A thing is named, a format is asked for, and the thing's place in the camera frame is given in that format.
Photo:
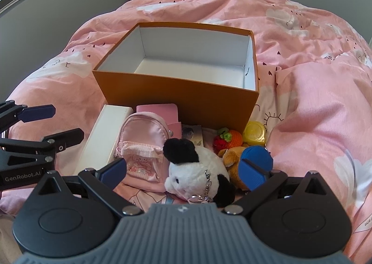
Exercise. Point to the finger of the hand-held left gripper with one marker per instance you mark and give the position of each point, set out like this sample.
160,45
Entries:
37,113
64,137

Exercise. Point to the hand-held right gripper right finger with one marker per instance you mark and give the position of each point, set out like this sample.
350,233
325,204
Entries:
254,168

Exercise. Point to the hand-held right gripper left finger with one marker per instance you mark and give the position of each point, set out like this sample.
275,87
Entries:
113,169

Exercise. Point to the yellow tape measure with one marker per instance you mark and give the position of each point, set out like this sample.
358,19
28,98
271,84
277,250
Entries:
254,133

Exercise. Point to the long white box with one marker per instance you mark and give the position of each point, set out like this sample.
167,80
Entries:
101,136

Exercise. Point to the red crochet strawberry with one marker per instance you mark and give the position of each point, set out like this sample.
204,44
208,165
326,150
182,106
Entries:
221,143

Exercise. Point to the pink mini backpack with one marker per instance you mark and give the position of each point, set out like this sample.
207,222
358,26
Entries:
142,133

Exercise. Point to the black and white panda plush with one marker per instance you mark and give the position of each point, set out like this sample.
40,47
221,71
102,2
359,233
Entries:
191,171

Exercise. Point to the photo book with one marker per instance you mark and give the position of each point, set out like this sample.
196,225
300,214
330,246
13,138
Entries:
193,133

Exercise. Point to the pink case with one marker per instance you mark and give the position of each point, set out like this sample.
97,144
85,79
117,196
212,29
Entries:
157,110

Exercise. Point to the orange cardboard box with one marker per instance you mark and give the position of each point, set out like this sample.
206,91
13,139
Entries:
174,98

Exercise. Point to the brown plush toy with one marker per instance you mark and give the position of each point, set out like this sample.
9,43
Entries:
232,159

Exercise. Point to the pink printed blanket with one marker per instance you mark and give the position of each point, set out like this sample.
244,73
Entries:
305,107

